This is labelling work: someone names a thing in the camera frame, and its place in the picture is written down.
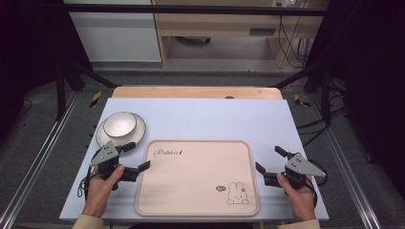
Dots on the person's left hand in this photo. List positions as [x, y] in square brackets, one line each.
[101, 191]

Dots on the person's right hand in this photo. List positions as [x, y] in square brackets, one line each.
[297, 198]

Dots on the white bowl with dark rim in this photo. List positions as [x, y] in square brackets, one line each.
[119, 124]

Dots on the white power strip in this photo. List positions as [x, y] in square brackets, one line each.
[284, 3]

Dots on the light wooden table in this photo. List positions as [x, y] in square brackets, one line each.
[197, 92]

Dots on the black horizontal frame bar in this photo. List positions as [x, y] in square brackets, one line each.
[191, 9]

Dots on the yellow black floor tape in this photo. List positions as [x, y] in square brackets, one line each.
[300, 101]
[95, 99]

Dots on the black metal stand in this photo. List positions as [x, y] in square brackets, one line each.
[60, 92]
[324, 92]

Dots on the white plate with dark rim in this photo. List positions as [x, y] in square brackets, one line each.
[135, 133]

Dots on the wooden desk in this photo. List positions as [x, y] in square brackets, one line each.
[219, 24]

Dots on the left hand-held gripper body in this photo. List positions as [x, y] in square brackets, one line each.
[105, 155]

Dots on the black curtain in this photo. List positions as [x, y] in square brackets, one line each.
[28, 47]
[369, 79]

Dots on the beige tray with rabbit print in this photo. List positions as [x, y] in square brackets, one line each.
[197, 181]

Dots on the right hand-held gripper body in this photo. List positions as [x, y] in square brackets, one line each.
[301, 167]

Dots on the aluminium floor rail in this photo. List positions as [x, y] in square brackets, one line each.
[350, 178]
[35, 160]

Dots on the white cabinet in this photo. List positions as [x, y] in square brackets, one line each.
[114, 35]

